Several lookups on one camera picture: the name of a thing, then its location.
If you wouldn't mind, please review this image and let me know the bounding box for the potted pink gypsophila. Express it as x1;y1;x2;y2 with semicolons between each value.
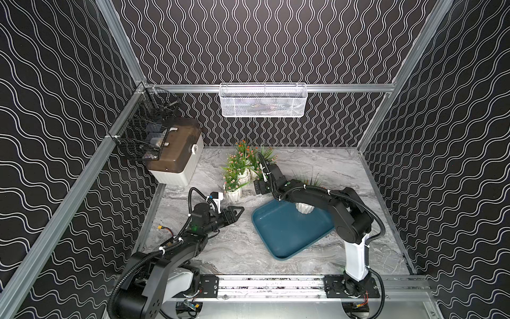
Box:
251;146;276;180
224;170;250;203
226;154;250;178

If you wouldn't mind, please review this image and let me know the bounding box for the potted red gypsophila plant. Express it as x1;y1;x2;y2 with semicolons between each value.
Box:
292;171;323;215

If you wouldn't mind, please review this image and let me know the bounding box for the teal plastic tray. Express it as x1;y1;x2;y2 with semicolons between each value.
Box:
252;200;334;261

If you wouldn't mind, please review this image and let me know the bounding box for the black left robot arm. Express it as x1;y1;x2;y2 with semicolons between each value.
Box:
106;199;244;318

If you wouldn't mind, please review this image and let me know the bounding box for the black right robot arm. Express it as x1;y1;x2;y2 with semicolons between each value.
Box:
254;160;386;298

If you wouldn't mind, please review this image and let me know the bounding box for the potted orange gypsophila at back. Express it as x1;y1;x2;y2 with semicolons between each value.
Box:
237;140;260;178

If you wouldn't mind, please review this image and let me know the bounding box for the brown storage box lid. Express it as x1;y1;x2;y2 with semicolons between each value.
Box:
161;118;202;152

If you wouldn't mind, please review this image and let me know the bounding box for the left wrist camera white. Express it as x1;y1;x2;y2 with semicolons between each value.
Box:
209;191;224;213

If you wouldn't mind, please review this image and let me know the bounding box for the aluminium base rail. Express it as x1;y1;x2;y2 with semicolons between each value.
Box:
190;275;434;303

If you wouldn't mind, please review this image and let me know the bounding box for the white mesh wall basket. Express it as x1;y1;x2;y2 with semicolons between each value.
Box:
219;82;308;118

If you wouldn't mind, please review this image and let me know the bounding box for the black wire wall basket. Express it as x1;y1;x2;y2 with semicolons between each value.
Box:
108;82;182;162

